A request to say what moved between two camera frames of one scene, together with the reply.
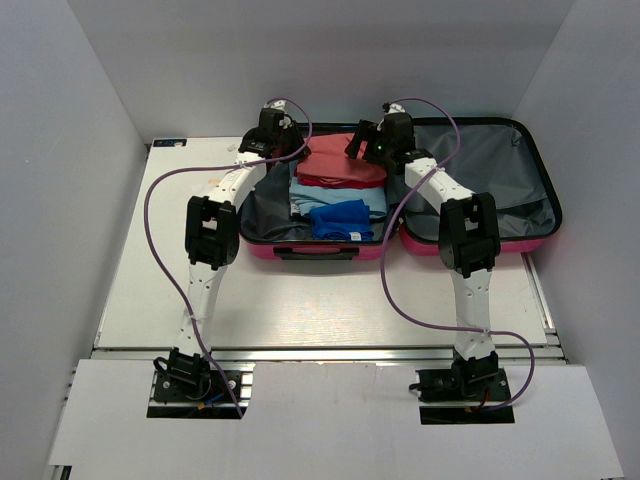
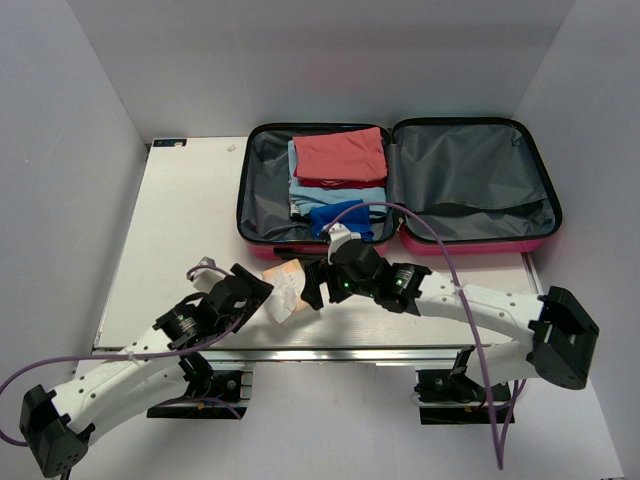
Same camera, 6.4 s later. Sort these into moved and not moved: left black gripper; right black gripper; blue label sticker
Moved: left black gripper; right black gripper
Not moved: blue label sticker
